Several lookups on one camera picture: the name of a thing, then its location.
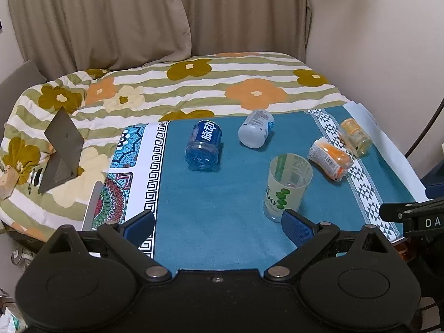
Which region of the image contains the green apple label cup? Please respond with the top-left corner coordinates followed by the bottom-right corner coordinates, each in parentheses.
top-left (263, 153), bottom-right (313, 223)

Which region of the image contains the orange label bottle cup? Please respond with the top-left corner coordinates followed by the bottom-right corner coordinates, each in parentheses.
top-left (308, 137), bottom-right (353, 182)

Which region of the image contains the yellow label clear cup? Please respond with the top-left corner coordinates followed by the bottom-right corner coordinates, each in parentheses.
top-left (339, 118), bottom-right (372, 157)

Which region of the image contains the blue plastic bottle cup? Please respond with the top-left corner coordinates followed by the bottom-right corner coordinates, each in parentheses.
top-left (184, 120), bottom-right (222, 171)

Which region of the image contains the white translucent bottle cup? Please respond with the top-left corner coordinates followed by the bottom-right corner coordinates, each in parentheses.
top-left (238, 110), bottom-right (275, 149)

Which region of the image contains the teal patterned mat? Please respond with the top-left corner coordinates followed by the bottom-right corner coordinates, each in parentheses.
top-left (91, 107), bottom-right (414, 273)

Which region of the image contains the grey folding stand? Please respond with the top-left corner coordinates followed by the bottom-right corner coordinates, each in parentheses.
top-left (38, 107), bottom-right (84, 194)

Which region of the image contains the white paper sheet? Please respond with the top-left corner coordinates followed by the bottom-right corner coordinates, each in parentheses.
top-left (343, 102), bottom-right (428, 202)

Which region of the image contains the floral striped quilt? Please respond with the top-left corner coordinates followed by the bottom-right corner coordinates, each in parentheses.
top-left (1, 52), bottom-right (347, 241)

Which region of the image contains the floor clutter pile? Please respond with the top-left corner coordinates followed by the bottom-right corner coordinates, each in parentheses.
top-left (1, 246), bottom-right (33, 332)

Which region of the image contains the beige curtain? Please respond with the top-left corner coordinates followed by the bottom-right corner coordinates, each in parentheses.
top-left (7, 0), bottom-right (311, 79)

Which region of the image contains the black cable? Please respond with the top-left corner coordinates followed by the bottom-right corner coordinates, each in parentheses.
top-left (403, 96), bottom-right (444, 159)

